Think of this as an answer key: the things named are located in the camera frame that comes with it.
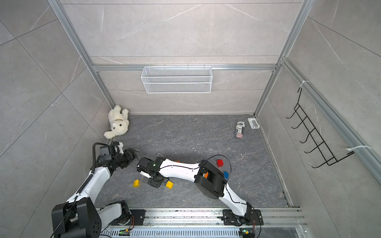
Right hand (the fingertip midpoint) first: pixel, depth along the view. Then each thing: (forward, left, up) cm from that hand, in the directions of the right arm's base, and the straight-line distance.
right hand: (157, 179), depth 84 cm
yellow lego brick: (-2, +12, 0) cm, 12 cm away
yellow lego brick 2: (-3, -7, 0) cm, 8 cm away
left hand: (+14, +13, +8) cm, 21 cm away
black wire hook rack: (-4, -76, +31) cm, 82 cm away
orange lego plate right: (-9, -26, +28) cm, 39 cm away
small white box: (+44, -69, -3) cm, 82 cm away
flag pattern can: (+36, -55, 0) cm, 66 cm away
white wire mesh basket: (+59, -10, +28) cm, 66 cm away
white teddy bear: (+38, +32, +6) cm, 50 cm away
